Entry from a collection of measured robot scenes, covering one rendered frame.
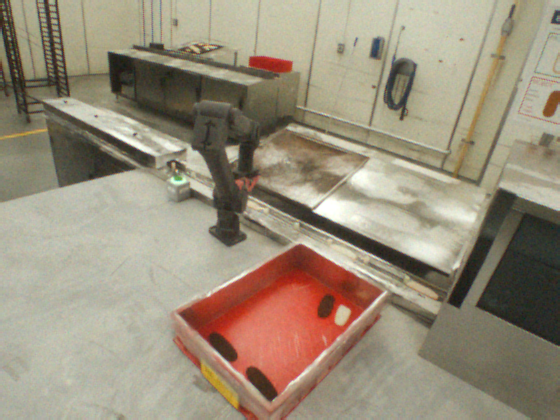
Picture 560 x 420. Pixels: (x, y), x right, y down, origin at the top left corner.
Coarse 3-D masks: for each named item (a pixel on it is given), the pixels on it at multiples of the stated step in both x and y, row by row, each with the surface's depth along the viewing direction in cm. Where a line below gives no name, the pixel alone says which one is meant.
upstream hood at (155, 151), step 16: (64, 112) 192; (80, 112) 193; (96, 112) 196; (80, 128) 186; (96, 128) 174; (112, 128) 175; (128, 128) 177; (112, 144) 169; (128, 144) 159; (144, 144) 160; (160, 144) 162; (176, 144) 165; (144, 160) 156; (160, 160) 152
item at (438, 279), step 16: (192, 160) 175; (256, 192) 153; (288, 208) 144; (480, 208) 168; (288, 224) 133; (320, 224) 136; (320, 240) 126; (352, 240) 129; (384, 256) 122; (400, 256) 123; (384, 272) 114; (416, 272) 116; (432, 272) 117; (448, 288) 110; (416, 320) 96
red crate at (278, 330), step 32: (288, 288) 101; (320, 288) 103; (224, 320) 88; (256, 320) 89; (288, 320) 91; (320, 320) 92; (352, 320) 93; (256, 352) 81; (288, 352) 82; (320, 352) 83; (288, 384) 74
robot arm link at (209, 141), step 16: (208, 112) 82; (224, 112) 82; (208, 128) 83; (224, 128) 82; (192, 144) 82; (208, 144) 85; (224, 144) 84; (208, 160) 88; (224, 160) 91; (224, 176) 96; (224, 192) 105; (240, 192) 112; (240, 208) 114
